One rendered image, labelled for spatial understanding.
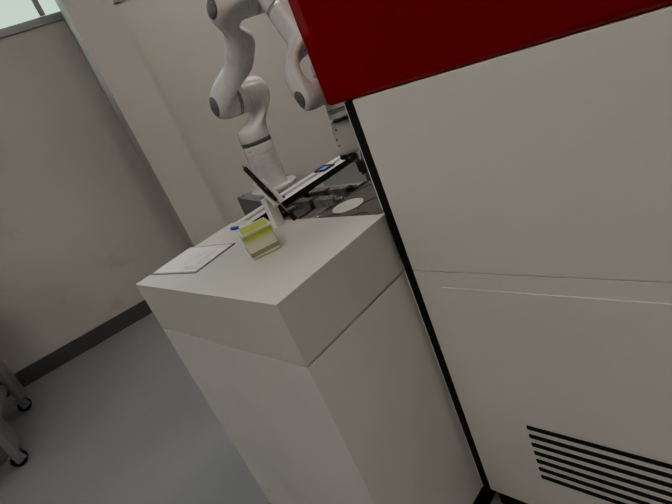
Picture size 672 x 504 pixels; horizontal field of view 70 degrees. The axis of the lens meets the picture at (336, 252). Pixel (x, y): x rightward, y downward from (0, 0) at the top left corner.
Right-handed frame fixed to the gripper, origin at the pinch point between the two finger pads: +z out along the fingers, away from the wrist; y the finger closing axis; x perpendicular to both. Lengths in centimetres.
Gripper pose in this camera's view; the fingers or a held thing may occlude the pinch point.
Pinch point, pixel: (363, 166)
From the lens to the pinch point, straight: 144.8
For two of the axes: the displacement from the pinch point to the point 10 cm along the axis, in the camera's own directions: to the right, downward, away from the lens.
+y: -9.3, 2.9, 2.2
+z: 3.6, 8.6, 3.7
